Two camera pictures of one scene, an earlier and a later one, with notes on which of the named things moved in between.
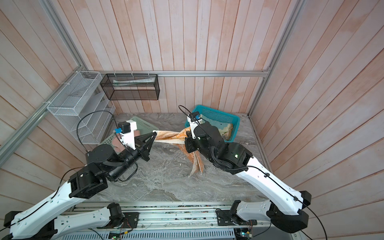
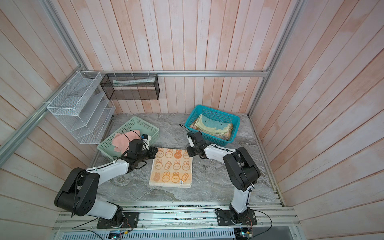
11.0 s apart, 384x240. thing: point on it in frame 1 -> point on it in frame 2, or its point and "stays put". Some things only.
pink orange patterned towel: (179, 139) -> (172, 167)
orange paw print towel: (228, 135) stays put
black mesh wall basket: (131, 86) stays put
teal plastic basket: (218, 119) stays put
